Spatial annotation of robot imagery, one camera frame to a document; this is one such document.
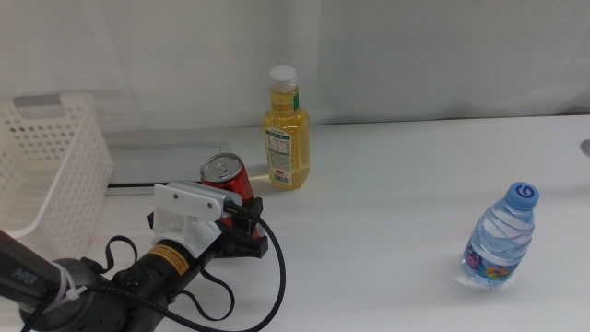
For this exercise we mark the clear water bottle blue cap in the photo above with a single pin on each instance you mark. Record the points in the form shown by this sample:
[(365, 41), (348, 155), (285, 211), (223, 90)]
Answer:
[(502, 235)]

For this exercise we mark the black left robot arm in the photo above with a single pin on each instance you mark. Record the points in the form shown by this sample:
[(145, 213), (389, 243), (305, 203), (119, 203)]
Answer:
[(27, 272)]

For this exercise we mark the white perforated plastic basket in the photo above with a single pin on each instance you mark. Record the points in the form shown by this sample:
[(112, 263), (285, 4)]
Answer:
[(87, 184)]

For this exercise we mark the white fabric backdrop curtain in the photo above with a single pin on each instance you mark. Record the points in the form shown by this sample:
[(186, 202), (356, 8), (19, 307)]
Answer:
[(392, 55)]

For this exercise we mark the yellow juice bottle white cap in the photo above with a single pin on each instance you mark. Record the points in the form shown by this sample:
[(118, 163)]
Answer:
[(288, 138)]

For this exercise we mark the red soda can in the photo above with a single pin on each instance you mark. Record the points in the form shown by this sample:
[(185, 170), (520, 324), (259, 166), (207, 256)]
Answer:
[(226, 168)]

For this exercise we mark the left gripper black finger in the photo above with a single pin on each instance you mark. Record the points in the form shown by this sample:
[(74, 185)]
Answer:
[(151, 220), (256, 226)]

